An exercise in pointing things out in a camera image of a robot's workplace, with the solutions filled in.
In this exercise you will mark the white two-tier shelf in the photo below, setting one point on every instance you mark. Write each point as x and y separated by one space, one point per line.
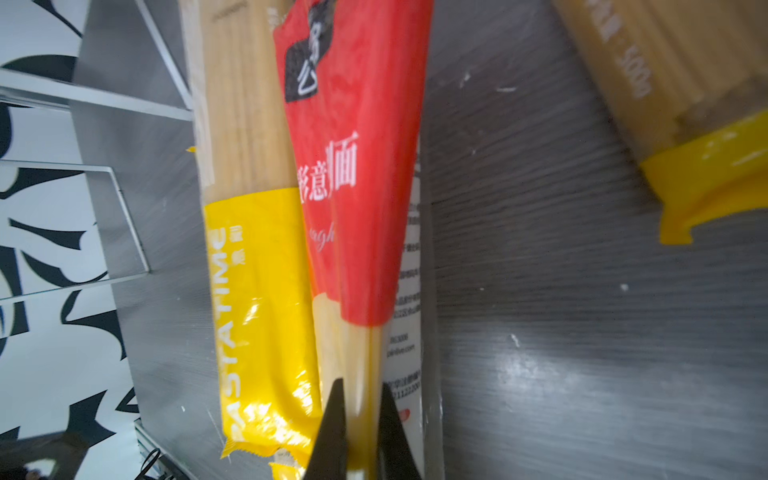
131 108

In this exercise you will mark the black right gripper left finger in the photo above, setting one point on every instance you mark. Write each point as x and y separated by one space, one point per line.
330 438

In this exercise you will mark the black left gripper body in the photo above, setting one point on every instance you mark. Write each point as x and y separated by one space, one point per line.
66 450

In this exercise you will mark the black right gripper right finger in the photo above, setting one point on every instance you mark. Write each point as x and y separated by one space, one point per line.
394 458

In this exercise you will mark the yellow Pastatime spaghetti bag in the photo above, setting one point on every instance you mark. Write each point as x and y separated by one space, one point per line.
263 330

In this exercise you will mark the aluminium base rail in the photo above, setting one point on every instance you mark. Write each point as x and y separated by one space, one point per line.
156 464

